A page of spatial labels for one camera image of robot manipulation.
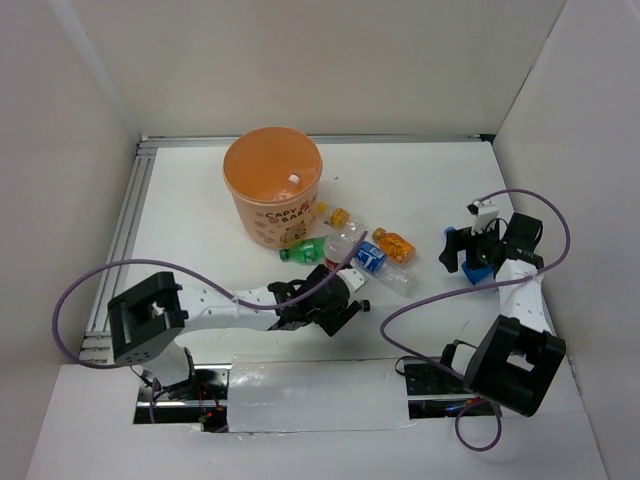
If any clear bottle black cap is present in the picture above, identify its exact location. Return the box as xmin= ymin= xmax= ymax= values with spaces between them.
xmin=349 ymin=299 xmax=371 ymax=313

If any clear bottle blue cap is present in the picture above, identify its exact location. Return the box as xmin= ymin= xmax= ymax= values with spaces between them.
xmin=462 ymin=224 xmax=499 ymax=285

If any green plastic soda bottle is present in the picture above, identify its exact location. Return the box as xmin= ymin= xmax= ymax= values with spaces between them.
xmin=279 ymin=236 xmax=328 ymax=265

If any clear bottle red label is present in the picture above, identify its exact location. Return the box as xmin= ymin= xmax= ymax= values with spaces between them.
xmin=324 ymin=232 xmax=361 ymax=271

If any orange juice bottle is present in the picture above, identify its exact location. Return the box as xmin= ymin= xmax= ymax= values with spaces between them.
xmin=372 ymin=228 xmax=416 ymax=265

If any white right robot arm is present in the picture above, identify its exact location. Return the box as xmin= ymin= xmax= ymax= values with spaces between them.
xmin=436 ymin=206 xmax=566 ymax=417

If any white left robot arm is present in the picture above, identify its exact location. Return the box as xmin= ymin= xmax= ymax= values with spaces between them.
xmin=108 ymin=265 xmax=371 ymax=399

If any white-capped bottle inside bin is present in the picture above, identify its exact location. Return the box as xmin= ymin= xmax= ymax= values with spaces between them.
xmin=276 ymin=174 xmax=301 ymax=200

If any orange capybara plastic bin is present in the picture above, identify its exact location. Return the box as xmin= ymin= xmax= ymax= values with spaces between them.
xmin=223 ymin=127 xmax=323 ymax=249

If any clear bottle blue label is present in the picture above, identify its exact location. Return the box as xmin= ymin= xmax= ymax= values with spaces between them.
xmin=354 ymin=241 xmax=416 ymax=298

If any clear bottle yellow cap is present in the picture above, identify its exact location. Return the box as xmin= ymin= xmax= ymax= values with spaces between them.
xmin=316 ymin=202 xmax=365 ymax=240

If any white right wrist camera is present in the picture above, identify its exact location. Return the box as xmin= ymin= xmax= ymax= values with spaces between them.
xmin=467 ymin=199 xmax=499 ymax=234

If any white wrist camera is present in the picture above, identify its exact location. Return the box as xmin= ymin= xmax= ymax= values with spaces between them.
xmin=337 ymin=268 xmax=367 ymax=294
xmin=467 ymin=199 xmax=499 ymax=234

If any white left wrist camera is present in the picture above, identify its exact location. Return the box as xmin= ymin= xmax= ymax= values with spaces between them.
xmin=337 ymin=268 xmax=367 ymax=294

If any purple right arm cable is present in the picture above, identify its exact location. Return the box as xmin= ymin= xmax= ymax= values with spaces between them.
xmin=380 ymin=187 xmax=574 ymax=452

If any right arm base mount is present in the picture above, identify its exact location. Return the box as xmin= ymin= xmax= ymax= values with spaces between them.
xmin=394 ymin=356 xmax=494 ymax=420

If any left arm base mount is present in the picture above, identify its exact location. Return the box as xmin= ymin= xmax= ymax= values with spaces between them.
xmin=132 ymin=363 xmax=232 ymax=433

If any aluminium frame rail left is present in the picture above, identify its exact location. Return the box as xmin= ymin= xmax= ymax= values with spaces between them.
xmin=79 ymin=141 xmax=157 ymax=365

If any aluminium frame rail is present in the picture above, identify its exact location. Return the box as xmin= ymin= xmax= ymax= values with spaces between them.
xmin=79 ymin=141 xmax=157 ymax=365
xmin=138 ymin=134 xmax=496 ymax=149

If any aluminium frame rail back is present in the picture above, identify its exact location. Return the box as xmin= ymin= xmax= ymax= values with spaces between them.
xmin=138 ymin=134 xmax=496 ymax=149

